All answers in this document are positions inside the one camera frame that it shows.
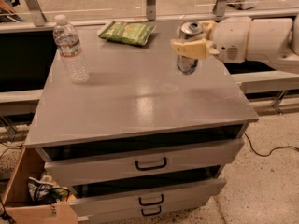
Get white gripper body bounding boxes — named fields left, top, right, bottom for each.
left=210, top=17, right=251, bottom=63

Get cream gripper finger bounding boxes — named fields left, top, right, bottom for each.
left=171, top=38, right=220, bottom=60
left=200, top=20, right=217, bottom=39

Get redbull energy drink can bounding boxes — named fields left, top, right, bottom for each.
left=177, top=21, right=204, bottom=75

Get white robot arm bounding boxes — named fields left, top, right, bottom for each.
left=171, top=17, right=299, bottom=74

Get green jalapeno chip bag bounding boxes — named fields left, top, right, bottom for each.
left=97, top=21, right=155, bottom=46

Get grey drawer cabinet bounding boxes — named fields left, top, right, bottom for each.
left=24, top=18, right=260, bottom=224

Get clear plastic water bottle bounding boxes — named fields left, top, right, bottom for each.
left=53, top=15, right=89, bottom=83

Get top grey drawer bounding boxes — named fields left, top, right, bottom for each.
left=45, top=138, right=244, bottom=187

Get grey drawer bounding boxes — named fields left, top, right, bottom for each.
left=78, top=196, right=209, bottom=224
left=45, top=138, right=244, bottom=187
left=70, top=178, right=226, bottom=216

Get bottom grey drawer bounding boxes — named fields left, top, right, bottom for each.
left=78, top=196, right=209, bottom=224

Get middle grey drawer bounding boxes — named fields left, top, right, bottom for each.
left=70, top=178, right=226, bottom=216

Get person behind glass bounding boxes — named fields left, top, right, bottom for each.
left=0, top=0, right=24, bottom=23

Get crumpled bags in box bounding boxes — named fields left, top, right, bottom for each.
left=27, top=177, right=70, bottom=205

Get brown cardboard box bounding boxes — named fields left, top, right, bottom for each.
left=3, top=147, right=78, bottom=224

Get right metal railing post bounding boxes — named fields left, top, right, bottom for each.
left=213, top=0, right=227, bottom=17

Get metal railing post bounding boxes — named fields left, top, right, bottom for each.
left=24, top=0, right=46, bottom=27
left=146, top=0, right=156, bottom=21
left=213, top=0, right=227, bottom=17

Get middle metal railing post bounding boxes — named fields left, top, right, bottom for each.
left=146, top=0, right=156, bottom=21

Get black floor cable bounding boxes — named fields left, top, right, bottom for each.
left=243, top=132, right=299, bottom=158

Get black top drawer handle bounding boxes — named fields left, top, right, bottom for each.
left=135, top=157, right=167, bottom=172

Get black drawer handle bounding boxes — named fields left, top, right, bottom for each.
left=138, top=194, right=164, bottom=207
left=141, top=205, right=162, bottom=217
left=135, top=157, right=167, bottom=172

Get black middle drawer handle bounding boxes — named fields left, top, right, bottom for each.
left=138, top=194, right=164, bottom=207

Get black bottom drawer handle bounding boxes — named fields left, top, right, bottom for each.
left=141, top=205, right=162, bottom=217

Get left metal railing post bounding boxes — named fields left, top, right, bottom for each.
left=24, top=0, right=46, bottom=27

